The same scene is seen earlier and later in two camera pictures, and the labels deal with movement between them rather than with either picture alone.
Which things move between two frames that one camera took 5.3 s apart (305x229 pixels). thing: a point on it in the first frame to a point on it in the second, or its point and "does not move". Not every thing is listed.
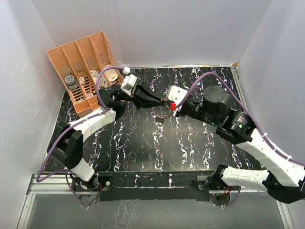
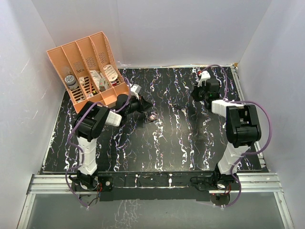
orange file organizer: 78,63 does not move
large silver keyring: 161,111 to 151,116
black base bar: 155,185 does not move
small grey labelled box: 102,82 does not move
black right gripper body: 195,109 to 200,94
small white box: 95,75 does not move
